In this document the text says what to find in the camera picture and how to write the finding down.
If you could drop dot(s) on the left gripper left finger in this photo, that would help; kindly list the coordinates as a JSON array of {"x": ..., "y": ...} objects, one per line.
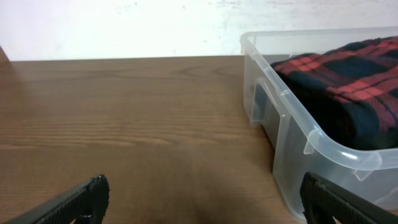
[{"x": 86, "y": 202}]

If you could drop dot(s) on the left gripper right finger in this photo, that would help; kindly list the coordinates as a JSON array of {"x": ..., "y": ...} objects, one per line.
[{"x": 324, "y": 202}]

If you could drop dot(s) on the red navy plaid cloth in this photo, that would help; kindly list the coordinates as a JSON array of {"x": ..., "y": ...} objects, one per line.
[{"x": 351, "y": 92}]

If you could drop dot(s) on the clear plastic storage container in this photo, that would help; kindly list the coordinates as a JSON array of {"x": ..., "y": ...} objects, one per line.
[{"x": 300, "y": 144}]

